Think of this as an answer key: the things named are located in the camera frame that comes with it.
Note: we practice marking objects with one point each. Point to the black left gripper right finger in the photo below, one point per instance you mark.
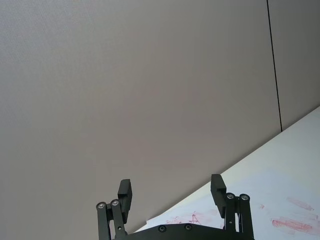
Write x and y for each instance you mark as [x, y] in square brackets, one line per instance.
[218, 197]

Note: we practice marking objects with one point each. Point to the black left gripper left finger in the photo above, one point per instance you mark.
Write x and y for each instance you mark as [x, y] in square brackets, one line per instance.
[125, 197]

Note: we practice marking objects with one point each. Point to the grey wall panel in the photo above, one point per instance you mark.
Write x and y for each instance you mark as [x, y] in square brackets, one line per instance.
[125, 87]

